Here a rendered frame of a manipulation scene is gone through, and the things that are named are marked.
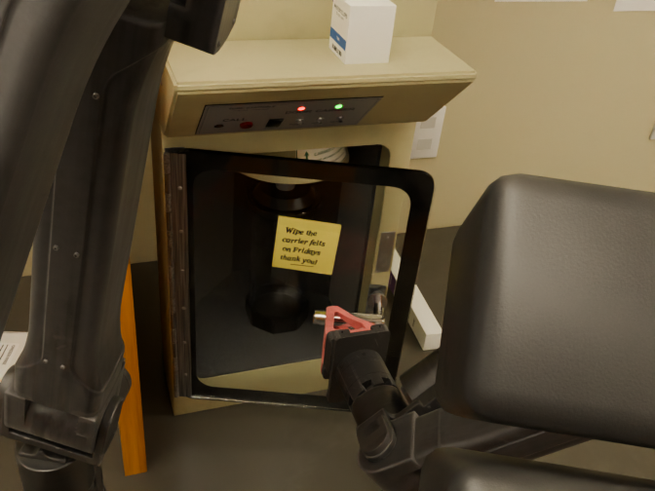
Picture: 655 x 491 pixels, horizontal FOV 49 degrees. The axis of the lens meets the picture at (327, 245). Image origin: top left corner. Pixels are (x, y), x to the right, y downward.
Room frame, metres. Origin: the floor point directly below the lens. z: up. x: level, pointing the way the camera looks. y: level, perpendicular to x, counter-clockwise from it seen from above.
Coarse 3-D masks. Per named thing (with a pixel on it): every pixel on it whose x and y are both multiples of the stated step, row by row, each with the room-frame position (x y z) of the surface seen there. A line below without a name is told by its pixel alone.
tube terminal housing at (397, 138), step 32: (256, 0) 0.76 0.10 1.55; (288, 0) 0.77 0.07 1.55; (320, 0) 0.79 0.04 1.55; (416, 0) 0.83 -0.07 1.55; (256, 32) 0.76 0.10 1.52; (288, 32) 0.77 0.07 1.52; (320, 32) 0.79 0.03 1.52; (416, 32) 0.83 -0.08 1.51; (160, 128) 0.73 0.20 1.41; (320, 128) 0.79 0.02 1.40; (352, 128) 0.81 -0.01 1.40; (384, 128) 0.83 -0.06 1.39; (160, 160) 0.74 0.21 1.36; (384, 160) 0.86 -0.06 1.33; (160, 192) 0.75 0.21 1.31; (160, 224) 0.77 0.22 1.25; (160, 256) 0.79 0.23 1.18; (160, 288) 0.81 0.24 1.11
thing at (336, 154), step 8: (272, 152) 0.81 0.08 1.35; (280, 152) 0.81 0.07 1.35; (288, 152) 0.81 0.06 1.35; (296, 152) 0.81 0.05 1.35; (304, 152) 0.81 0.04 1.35; (312, 152) 0.82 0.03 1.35; (320, 152) 0.82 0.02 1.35; (328, 152) 0.83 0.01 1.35; (336, 152) 0.85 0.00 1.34; (344, 152) 0.87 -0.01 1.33; (320, 160) 0.82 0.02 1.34; (328, 160) 0.83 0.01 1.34; (336, 160) 0.84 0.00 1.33; (344, 160) 0.86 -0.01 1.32
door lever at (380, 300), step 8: (376, 296) 0.72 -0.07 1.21; (384, 296) 0.72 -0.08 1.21; (368, 304) 0.72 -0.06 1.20; (376, 304) 0.71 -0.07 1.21; (384, 304) 0.72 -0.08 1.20; (320, 312) 0.68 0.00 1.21; (352, 312) 0.68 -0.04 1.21; (376, 312) 0.69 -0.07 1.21; (312, 320) 0.67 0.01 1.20; (320, 320) 0.67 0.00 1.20; (336, 320) 0.67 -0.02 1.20; (368, 320) 0.67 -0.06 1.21; (376, 320) 0.67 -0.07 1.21; (384, 320) 0.68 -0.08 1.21
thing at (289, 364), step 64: (192, 192) 0.71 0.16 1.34; (256, 192) 0.72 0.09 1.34; (320, 192) 0.72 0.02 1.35; (384, 192) 0.72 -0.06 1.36; (192, 256) 0.71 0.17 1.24; (256, 256) 0.72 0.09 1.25; (384, 256) 0.72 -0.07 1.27; (192, 320) 0.71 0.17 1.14; (256, 320) 0.72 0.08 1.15; (192, 384) 0.71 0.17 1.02; (256, 384) 0.72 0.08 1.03; (320, 384) 0.72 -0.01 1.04
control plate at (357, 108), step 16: (368, 96) 0.71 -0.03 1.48; (208, 112) 0.66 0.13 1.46; (224, 112) 0.67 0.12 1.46; (240, 112) 0.68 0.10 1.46; (256, 112) 0.69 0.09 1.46; (272, 112) 0.69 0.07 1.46; (288, 112) 0.70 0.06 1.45; (304, 112) 0.71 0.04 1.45; (320, 112) 0.72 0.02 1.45; (336, 112) 0.73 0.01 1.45; (352, 112) 0.74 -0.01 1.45; (208, 128) 0.69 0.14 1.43; (224, 128) 0.70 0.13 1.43; (240, 128) 0.71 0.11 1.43; (256, 128) 0.72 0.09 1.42; (272, 128) 0.73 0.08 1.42; (288, 128) 0.74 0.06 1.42
